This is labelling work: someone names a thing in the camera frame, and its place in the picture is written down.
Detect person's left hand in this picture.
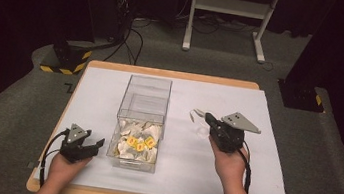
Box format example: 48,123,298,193
45,150,94,192

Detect black floor cables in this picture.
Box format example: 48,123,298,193
101,0,262,82

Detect white table sheet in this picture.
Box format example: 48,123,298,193
32,61,307,194

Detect black stand base yellow mark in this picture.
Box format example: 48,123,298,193
274,78,329,114

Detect black computer tower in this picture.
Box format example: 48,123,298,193
106,0,137,43

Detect grey tape piece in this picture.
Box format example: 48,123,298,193
26,159,40,171

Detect clear plastic drawer box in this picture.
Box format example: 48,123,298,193
114,72,174,142

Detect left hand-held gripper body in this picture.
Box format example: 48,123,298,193
58,121,100,167

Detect person's right hand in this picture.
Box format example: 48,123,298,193
203,135,253,189

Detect wooden table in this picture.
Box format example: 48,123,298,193
24,53,303,194

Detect black stand with striped base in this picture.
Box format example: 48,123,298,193
38,35,95,79

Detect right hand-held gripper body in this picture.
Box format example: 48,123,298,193
206,108,264,158

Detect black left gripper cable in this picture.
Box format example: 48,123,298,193
37,126,70,191

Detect clear plastic drawer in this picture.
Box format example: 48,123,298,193
103,115,164,175

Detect white metal stand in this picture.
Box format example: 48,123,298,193
181,0,284,66

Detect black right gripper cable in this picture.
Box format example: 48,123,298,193
233,138,258,194

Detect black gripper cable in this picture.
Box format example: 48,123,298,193
233,138,258,194
37,126,70,191

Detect pile of white yellow packets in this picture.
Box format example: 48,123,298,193
112,118,162,165

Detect small clear plastic cup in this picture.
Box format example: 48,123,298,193
194,120,215,141

